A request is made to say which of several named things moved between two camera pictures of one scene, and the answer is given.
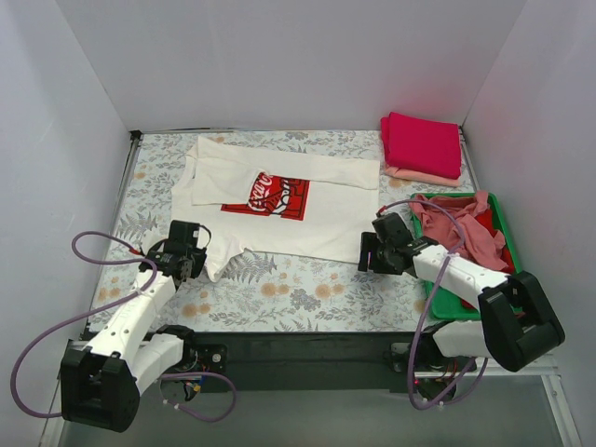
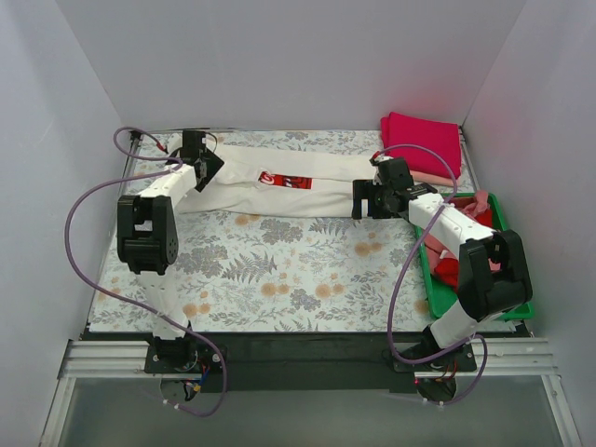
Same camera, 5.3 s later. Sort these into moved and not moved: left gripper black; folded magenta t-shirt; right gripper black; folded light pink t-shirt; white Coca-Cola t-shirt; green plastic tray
Moved: left gripper black; right gripper black
Not moved: folded magenta t-shirt; green plastic tray; folded light pink t-shirt; white Coca-Cola t-shirt
